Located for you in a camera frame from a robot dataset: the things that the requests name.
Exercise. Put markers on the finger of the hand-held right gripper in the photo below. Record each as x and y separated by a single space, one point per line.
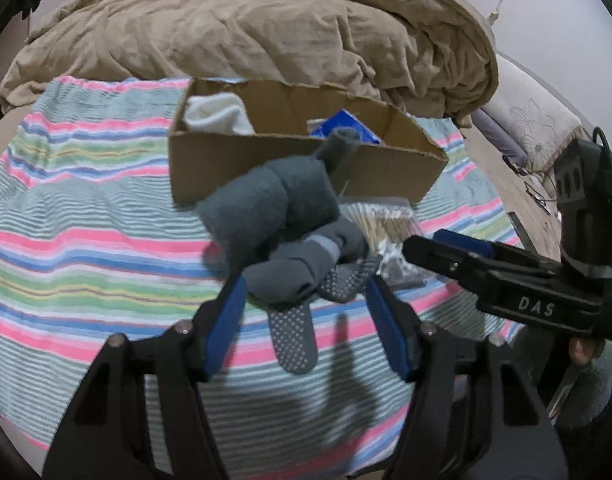
436 257
461 240

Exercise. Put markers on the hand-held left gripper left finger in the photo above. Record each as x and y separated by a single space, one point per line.
227 322

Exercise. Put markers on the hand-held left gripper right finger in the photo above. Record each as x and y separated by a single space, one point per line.
390 332

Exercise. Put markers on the grey non-slip sock bundle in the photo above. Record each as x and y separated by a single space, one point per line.
286 200

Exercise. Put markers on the cardboard box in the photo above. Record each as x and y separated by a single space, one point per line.
226 165

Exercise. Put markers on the person's right hand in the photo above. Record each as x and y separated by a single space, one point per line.
582 351

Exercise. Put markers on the cotton swab pack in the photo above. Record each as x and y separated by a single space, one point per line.
386 225

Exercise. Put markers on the floral beige pillow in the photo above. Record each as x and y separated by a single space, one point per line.
531 115

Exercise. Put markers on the blue packet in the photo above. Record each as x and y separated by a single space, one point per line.
348 122

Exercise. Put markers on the striped blanket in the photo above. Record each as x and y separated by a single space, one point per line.
86 210

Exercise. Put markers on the white cloth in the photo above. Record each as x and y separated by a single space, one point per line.
213 112

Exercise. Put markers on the beige duvet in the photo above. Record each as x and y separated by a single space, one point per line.
236 30

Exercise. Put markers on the dark hanging clothing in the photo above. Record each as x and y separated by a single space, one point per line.
6 0

